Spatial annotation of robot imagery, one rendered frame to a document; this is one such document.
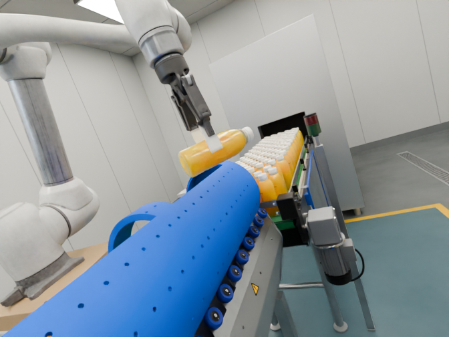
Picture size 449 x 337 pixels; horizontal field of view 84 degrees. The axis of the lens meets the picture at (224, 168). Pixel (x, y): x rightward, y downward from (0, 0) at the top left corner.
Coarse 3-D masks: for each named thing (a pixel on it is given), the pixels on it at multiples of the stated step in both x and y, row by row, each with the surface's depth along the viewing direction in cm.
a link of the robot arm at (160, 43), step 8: (152, 32) 53; (160, 32) 53; (168, 32) 54; (144, 40) 54; (152, 40) 53; (160, 40) 53; (168, 40) 54; (176, 40) 55; (144, 48) 55; (152, 48) 54; (160, 48) 53; (168, 48) 54; (176, 48) 55; (144, 56) 57; (152, 56) 54; (160, 56) 54; (168, 56) 55; (152, 64) 56
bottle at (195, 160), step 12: (228, 132) 60; (240, 132) 62; (204, 144) 58; (228, 144) 59; (240, 144) 61; (180, 156) 58; (192, 156) 56; (204, 156) 57; (216, 156) 58; (228, 156) 60; (192, 168) 56; (204, 168) 58
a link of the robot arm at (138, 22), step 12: (120, 0) 52; (132, 0) 51; (144, 0) 52; (156, 0) 53; (120, 12) 54; (132, 12) 52; (144, 12) 52; (156, 12) 53; (168, 12) 56; (132, 24) 53; (144, 24) 53; (156, 24) 53; (168, 24) 55; (132, 36) 56
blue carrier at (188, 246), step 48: (192, 192) 66; (240, 192) 78; (144, 240) 45; (192, 240) 51; (240, 240) 71; (96, 288) 35; (144, 288) 38; (192, 288) 45; (96, 336) 30; (144, 336) 34; (192, 336) 46
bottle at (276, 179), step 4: (276, 172) 113; (272, 176) 113; (276, 176) 112; (280, 176) 113; (272, 180) 112; (276, 180) 112; (280, 180) 112; (276, 184) 112; (280, 184) 112; (284, 184) 114; (276, 188) 112; (280, 188) 112; (284, 188) 113; (276, 192) 113; (280, 192) 113; (284, 192) 113
